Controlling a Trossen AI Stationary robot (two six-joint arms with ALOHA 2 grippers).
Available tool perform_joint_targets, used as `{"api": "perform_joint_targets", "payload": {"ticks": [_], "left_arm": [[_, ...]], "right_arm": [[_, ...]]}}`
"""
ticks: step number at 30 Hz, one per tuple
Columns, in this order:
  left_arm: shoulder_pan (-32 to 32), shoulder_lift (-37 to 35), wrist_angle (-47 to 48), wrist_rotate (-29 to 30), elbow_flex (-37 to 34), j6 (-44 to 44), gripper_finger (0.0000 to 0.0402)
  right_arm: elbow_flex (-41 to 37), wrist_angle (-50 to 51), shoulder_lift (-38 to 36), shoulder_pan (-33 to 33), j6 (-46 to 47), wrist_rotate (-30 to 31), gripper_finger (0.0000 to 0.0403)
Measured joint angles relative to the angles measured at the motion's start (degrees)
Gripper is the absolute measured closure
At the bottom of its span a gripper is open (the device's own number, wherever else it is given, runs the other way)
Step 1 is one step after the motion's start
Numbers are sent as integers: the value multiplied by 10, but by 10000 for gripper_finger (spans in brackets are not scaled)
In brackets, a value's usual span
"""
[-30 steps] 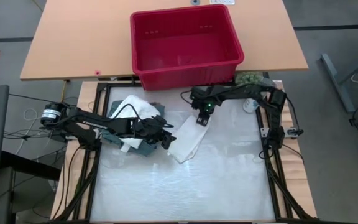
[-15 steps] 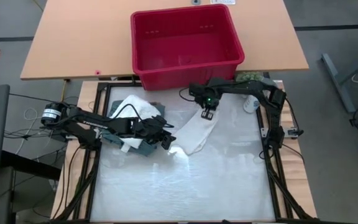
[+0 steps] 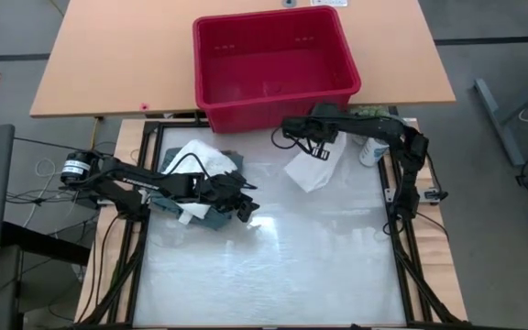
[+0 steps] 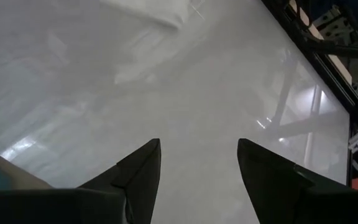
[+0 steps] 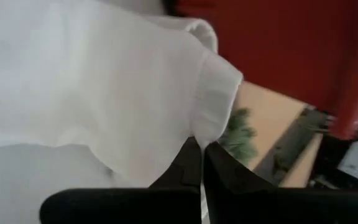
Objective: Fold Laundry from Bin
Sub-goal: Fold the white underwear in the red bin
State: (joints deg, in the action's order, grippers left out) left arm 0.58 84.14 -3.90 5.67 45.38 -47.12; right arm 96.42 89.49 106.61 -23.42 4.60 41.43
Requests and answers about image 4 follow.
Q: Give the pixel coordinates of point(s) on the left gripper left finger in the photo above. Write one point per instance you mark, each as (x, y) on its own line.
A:
(73, 208)

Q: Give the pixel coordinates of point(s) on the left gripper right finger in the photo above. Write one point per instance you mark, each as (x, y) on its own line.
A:
(291, 202)

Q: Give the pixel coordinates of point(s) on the beige shorts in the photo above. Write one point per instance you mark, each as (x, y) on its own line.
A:
(17, 177)

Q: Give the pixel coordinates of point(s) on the white smooth cloth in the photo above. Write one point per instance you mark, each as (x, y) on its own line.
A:
(154, 9)

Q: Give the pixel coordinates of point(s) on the black aluminium table frame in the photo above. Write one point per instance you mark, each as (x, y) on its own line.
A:
(328, 74)

